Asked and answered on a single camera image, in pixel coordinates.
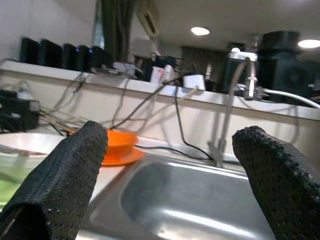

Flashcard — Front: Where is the white printed carton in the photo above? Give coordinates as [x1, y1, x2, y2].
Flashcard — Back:
[149, 64, 176, 84]

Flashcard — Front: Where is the black counter cable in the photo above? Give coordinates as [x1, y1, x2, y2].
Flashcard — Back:
[174, 82, 215, 161]

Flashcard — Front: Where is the white ceramic bowl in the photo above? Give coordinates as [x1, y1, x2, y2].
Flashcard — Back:
[0, 131, 68, 173]

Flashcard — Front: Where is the round ceiling light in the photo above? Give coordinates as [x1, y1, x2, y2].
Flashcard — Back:
[190, 26, 211, 36]
[297, 39, 320, 49]

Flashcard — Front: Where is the white air conditioner unit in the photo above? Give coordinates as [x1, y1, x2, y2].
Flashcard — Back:
[136, 0, 161, 38]

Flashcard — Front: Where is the chrome gooseneck faucet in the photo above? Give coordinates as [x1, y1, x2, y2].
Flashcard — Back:
[206, 48, 266, 169]

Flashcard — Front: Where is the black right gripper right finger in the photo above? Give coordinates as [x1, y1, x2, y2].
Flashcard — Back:
[231, 125, 320, 240]

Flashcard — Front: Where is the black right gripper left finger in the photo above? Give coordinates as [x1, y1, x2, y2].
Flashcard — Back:
[0, 120, 109, 240]

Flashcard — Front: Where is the black box device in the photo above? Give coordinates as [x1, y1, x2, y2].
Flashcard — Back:
[77, 44, 94, 73]
[39, 39, 64, 69]
[62, 43, 80, 72]
[91, 46, 114, 70]
[20, 37, 41, 65]

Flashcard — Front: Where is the white water hose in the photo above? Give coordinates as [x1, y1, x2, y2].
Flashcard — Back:
[261, 88, 320, 110]

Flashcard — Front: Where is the large black appliance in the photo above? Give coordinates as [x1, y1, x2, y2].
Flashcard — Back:
[256, 30, 320, 106]

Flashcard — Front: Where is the stainless steel sink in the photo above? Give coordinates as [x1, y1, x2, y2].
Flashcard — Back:
[74, 151, 277, 240]

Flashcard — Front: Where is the orange plastic plate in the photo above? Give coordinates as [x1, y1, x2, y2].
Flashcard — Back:
[100, 146, 146, 168]

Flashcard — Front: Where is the dark green curtain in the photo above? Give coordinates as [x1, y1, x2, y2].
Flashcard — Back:
[99, 0, 134, 63]

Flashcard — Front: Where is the black power adapter block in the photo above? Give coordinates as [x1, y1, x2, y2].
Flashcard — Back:
[0, 89, 41, 134]

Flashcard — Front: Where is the orange plastic bowl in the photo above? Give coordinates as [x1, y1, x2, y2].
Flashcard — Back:
[104, 128, 140, 155]

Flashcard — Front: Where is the white charger block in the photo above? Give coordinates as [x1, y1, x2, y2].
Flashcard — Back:
[182, 72, 207, 91]

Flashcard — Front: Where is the light green plate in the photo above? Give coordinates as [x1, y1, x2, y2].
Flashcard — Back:
[0, 159, 36, 210]

